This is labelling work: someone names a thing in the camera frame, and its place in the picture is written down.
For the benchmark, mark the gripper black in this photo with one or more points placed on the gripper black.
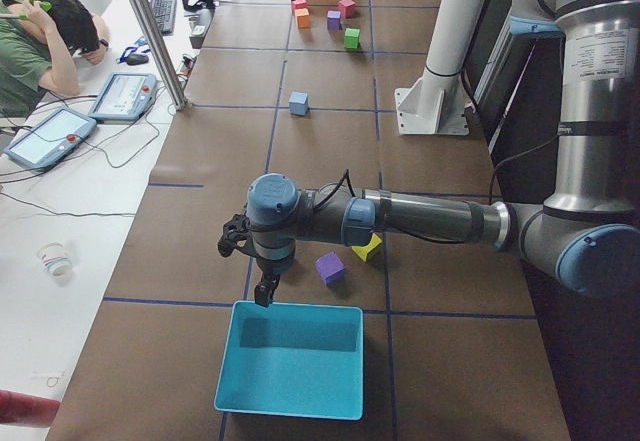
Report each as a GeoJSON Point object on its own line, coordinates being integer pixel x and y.
{"type": "Point", "coordinates": [270, 267]}

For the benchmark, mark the light blue foam block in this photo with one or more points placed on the light blue foam block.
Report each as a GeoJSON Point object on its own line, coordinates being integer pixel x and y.
{"type": "Point", "coordinates": [299, 103]}

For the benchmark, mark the red foam block near orange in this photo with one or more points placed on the red foam block near orange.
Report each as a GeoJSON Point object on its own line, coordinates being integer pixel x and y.
{"type": "Point", "coordinates": [298, 5]}

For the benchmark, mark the orange foam block right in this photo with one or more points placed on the orange foam block right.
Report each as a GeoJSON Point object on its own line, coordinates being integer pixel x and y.
{"type": "Point", "coordinates": [302, 18]}

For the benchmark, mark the purple foam block right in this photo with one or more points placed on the purple foam block right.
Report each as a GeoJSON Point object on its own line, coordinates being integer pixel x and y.
{"type": "Point", "coordinates": [334, 20]}

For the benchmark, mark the purple foam block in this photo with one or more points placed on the purple foam block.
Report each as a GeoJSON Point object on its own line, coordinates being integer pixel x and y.
{"type": "Point", "coordinates": [330, 268]}
{"type": "Point", "coordinates": [334, 20]}

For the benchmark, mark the red foam block outer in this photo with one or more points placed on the red foam block outer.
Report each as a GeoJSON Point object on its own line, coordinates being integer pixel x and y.
{"type": "Point", "coordinates": [347, 8]}

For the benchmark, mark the blue plastic tray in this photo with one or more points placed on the blue plastic tray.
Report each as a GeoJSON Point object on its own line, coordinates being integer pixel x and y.
{"type": "Point", "coordinates": [294, 360]}

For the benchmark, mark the purple foam block left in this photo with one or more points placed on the purple foam block left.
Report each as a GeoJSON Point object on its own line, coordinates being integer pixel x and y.
{"type": "Point", "coordinates": [330, 268]}

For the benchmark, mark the green foam block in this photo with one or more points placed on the green foam block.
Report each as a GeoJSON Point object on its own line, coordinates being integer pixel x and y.
{"type": "Point", "coordinates": [351, 39]}

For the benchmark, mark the yellow foam block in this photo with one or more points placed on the yellow foam block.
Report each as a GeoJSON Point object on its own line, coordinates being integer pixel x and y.
{"type": "Point", "coordinates": [367, 252]}

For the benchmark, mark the black keyboard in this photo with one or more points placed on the black keyboard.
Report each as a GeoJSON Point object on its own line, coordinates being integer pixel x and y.
{"type": "Point", "coordinates": [164, 12]}

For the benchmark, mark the black computer mouse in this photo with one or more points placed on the black computer mouse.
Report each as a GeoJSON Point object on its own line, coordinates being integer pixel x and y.
{"type": "Point", "coordinates": [136, 59]}

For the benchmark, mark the teach pendant far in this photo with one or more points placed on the teach pendant far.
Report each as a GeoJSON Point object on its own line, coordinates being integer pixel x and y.
{"type": "Point", "coordinates": [124, 98]}

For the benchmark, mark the teach pendant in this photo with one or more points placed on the teach pendant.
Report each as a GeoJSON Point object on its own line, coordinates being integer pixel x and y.
{"type": "Point", "coordinates": [51, 140]}
{"type": "Point", "coordinates": [124, 98]}

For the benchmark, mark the paper cup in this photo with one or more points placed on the paper cup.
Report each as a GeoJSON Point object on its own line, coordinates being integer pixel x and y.
{"type": "Point", "coordinates": [55, 259]}

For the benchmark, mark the seated person green shirt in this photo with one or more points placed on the seated person green shirt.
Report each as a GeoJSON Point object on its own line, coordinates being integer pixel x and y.
{"type": "Point", "coordinates": [39, 39]}

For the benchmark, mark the teach pendant near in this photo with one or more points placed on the teach pendant near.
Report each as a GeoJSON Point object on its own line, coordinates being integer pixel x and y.
{"type": "Point", "coordinates": [51, 140]}

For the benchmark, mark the red cylinder object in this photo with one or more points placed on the red cylinder object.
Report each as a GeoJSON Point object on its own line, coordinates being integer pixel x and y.
{"type": "Point", "coordinates": [25, 410]}

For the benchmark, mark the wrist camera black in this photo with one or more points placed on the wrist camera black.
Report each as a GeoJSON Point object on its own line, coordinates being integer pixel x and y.
{"type": "Point", "coordinates": [236, 236]}

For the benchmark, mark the aluminium frame post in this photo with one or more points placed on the aluminium frame post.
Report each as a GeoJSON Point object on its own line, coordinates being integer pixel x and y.
{"type": "Point", "coordinates": [151, 32]}

